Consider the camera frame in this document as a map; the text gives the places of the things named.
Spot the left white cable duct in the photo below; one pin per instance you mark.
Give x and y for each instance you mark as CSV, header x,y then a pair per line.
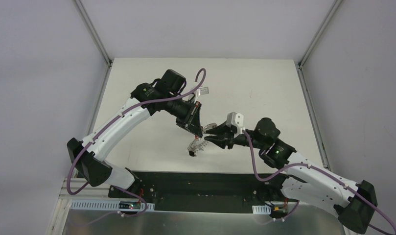
x,y
107,205

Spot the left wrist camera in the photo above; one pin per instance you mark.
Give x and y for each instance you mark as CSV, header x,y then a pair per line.
x,y
202,90

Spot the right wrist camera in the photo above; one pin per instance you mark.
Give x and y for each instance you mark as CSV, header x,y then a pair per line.
x,y
235,122

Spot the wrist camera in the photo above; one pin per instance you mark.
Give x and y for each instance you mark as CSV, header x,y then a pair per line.
x,y
202,90
235,122

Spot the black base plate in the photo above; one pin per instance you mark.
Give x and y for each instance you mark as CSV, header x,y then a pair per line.
x,y
206,192

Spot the right white cable duct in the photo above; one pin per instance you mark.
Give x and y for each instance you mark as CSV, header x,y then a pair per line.
x,y
261,209

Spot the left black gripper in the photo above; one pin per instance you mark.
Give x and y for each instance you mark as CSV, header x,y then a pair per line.
x,y
191,115

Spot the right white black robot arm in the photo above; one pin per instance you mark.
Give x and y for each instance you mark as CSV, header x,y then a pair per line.
x,y
351,202

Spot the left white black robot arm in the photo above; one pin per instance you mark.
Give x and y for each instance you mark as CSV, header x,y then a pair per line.
x,y
89,155

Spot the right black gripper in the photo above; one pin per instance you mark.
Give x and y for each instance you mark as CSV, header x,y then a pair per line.
x,y
228,136

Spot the white cable duct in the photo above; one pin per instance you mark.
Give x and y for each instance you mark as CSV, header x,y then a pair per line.
x,y
261,209
107,205

